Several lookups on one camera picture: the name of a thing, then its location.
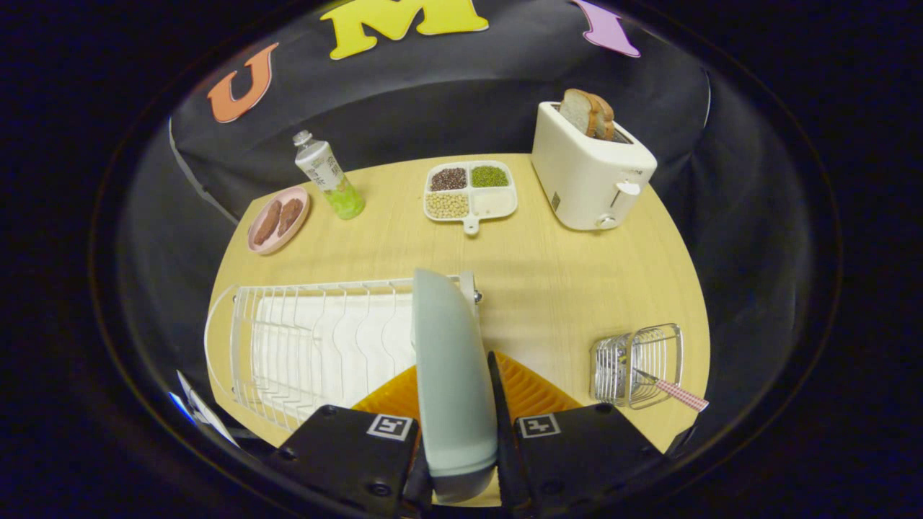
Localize light green plate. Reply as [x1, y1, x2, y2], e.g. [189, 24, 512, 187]
[411, 268, 500, 504]

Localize brown food piece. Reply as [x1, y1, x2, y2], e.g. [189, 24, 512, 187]
[278, 198, 305, 237]
[252, 200, 283, 246]

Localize pale soybeans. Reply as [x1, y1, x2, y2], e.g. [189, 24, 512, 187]
[427, 192, 469, 218]

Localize white toaster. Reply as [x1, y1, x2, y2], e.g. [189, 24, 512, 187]
[531, 101, 658, 231]

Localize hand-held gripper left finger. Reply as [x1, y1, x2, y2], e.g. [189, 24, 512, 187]
[263, 364, 433, 519]

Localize green drink bottle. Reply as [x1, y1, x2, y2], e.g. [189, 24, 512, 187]
[292, 130, 366, 221]

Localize black backdrop cloth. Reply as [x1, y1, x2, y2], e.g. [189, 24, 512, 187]
[108, 0, 830, 462]

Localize white divided tray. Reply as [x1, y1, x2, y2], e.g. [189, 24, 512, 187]
[423, 160, 518, 236]

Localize silver wire basket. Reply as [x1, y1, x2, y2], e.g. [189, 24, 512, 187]
[590, 323, 684, 410]

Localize pink checked handle spoon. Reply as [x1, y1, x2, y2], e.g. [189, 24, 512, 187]
[617, 357, 710, 413]

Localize white wire dish rack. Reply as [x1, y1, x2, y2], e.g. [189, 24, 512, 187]
[204, 272, 482, 433]

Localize brown bread slice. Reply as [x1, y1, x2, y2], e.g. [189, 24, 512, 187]
[559, 89, 616, 141]

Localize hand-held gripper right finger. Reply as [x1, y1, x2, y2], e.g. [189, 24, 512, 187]
[487, 351, 668, 519]

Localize pink plate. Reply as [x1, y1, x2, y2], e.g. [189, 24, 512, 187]
[247, 186, 312, 256]

